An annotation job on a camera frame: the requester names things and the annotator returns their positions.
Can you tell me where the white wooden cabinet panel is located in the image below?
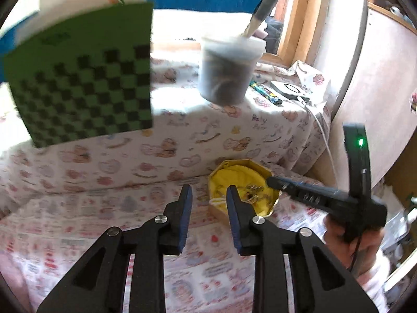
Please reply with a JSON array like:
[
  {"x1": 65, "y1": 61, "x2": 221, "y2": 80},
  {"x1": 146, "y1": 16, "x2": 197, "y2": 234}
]
[{"x1": 312, "y1": 6, "x2": 416, "y2": 190}]

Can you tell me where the baby bear printed cover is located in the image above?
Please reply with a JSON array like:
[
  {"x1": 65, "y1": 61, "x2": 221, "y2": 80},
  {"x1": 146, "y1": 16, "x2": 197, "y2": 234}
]
[{"x1": 1, "y1": 52, "x2": 330, "y2": 215}]

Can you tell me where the plastic jar with dark contents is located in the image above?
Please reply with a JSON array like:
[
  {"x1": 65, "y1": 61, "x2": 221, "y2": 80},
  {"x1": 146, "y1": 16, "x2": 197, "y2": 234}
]
[{"x1": 198, "y1": 36, "x2": 266, "y2": 106}]

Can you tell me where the green checkered tissue box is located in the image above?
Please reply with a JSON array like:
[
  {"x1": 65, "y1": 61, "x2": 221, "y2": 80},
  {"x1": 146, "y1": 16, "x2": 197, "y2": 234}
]
[{"x1": 4, "y1": 2, "x2": 153, "y2": 148}]

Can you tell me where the yellow cloth lining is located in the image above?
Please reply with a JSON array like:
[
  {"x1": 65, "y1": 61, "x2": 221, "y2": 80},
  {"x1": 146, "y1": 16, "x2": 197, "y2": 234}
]
[{"x1": 211, "y1": 165, "x2": 278, "y2": 218}]

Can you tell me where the gold octagonal jewelry box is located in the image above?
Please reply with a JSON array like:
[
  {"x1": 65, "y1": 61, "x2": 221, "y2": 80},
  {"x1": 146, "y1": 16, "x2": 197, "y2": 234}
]
[{"x1": 207, "y1": 158, "x2": 282, "y2": 224}]

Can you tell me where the person's right hand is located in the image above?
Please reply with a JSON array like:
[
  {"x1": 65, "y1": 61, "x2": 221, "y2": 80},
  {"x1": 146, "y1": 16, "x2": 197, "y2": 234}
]
[{"x1": 324, "y1": 215, "x2": 384, "y2": 278}]

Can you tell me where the silver bracelet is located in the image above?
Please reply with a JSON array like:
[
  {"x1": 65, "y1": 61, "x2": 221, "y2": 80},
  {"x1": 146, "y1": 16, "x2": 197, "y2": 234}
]
[{"x1": 242, "y1": 184, "x2": 268, "y2": 204}]

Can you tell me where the wooden window frame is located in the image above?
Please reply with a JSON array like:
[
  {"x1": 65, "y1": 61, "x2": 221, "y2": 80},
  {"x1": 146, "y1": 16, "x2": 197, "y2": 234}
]
[{"x1": 261, "y1": 0, "x2": 323, "y2": 67}]

